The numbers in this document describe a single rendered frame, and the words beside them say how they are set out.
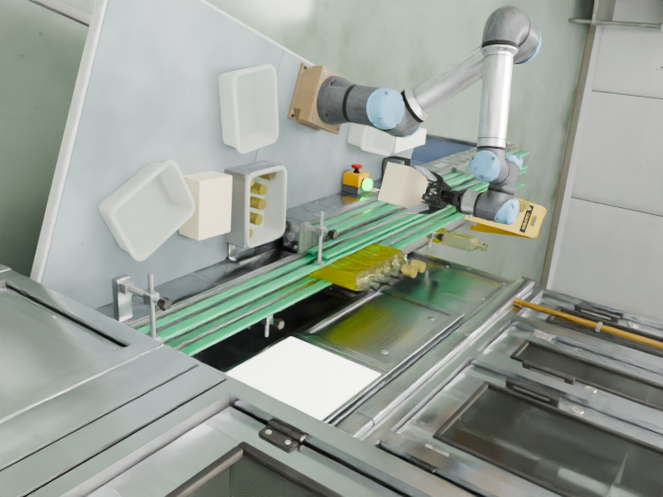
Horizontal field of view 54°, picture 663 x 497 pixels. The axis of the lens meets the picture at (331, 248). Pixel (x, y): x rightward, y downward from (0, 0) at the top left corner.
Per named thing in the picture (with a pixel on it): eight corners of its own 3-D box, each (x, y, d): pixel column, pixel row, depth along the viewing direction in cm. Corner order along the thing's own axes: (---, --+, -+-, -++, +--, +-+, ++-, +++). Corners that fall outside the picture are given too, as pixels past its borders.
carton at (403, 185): (388, 162, 199) (408, 166, 195) (409, 171, 212) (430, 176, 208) (377, 199, 200) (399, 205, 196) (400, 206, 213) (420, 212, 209)
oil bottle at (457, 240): (426, 241, 277) (483, 256, 263) (427, 228, 275) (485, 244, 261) (432, 237, 282) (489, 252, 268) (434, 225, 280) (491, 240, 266)
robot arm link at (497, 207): (523, 198, 185) (515, 228, 186) (487, 190, 191) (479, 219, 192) (515, 195, 179) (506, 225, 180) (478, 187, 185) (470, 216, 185)
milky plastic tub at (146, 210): (84, 204, 151) (107, 212, 147) (151, 149, 163) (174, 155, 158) (115, 256, 163) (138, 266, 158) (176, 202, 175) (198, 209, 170)
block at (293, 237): (280, 248, 205) (298, 253, 201) (281, 220, 202) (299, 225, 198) (288, 245, 208) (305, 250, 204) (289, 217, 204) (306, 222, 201)
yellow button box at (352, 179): (340, 190, 237) (357, 194, 233) (341, 171, 234) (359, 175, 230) (351, 186, 242) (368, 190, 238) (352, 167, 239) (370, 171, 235)
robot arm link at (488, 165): (518, -11, 166) (501, 179, 166) (531, 4, 175) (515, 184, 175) (475, -4, 173) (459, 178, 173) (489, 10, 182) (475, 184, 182)
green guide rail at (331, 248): (307, 251, 205) (328, 258, 201) (307, 248, 205) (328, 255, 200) (512, 165, 340) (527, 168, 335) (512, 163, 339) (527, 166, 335)
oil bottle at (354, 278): (306, 275, 209) (362, 294, 198) (307, 258, 207) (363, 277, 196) (317, 269, 213) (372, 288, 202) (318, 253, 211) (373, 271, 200)
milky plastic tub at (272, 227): (225, 243, 192) (247, 249, 187) (225, 169, 184) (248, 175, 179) (263, 229, 205) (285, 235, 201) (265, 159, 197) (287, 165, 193)
